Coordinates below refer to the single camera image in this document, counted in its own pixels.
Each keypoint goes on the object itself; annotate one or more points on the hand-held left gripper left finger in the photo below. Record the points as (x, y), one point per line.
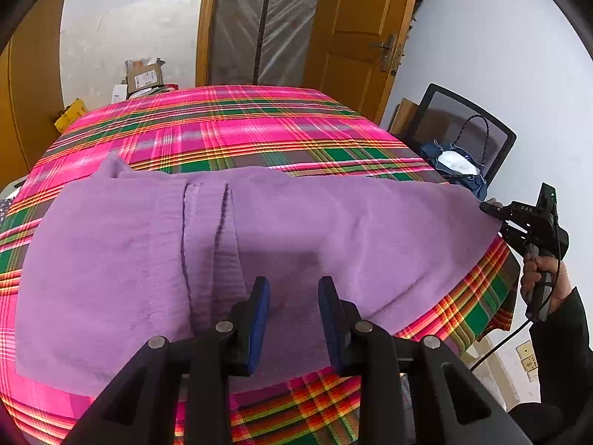
(259, 329)

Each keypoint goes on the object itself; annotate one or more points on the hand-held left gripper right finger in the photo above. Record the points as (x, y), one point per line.
(328, 324)

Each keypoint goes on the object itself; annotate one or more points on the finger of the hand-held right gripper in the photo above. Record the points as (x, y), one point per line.
(514, 236)
(500, 208)

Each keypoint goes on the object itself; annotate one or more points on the purple fleece pants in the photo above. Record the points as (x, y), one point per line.
(139, 250)

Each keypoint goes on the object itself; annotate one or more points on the person's right hand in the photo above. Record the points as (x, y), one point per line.
(558, 282)

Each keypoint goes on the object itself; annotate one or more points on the blue denim bag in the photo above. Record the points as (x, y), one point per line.
(477, 187)

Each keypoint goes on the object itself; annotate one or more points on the white cloth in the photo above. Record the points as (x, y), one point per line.
(456, 162)

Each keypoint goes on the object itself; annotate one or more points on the black mesh office chair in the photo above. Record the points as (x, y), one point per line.
(495, 134)

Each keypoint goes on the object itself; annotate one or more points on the flat cardboard sheet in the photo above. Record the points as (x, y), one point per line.
(402, 116)

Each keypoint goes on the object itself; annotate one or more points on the pink plaid bed sheet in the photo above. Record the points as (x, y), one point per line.
(241, 125)

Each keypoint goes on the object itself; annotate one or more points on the wooden door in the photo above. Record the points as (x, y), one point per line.
(356, 9)

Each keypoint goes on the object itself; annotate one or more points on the small white box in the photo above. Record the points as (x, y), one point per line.
(119, 93)

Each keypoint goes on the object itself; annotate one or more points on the open cardboard box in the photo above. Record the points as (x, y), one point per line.
(146, 79)

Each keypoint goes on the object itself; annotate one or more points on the yellow bag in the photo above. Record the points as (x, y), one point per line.
(70, 115)

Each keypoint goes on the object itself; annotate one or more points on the clear plastic door curtain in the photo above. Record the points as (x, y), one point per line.
(278, 18)

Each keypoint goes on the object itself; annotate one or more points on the wooden wardrobe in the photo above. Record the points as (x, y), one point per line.
(32, 79)

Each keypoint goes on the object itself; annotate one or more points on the wall socket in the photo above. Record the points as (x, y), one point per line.
(527, 360)

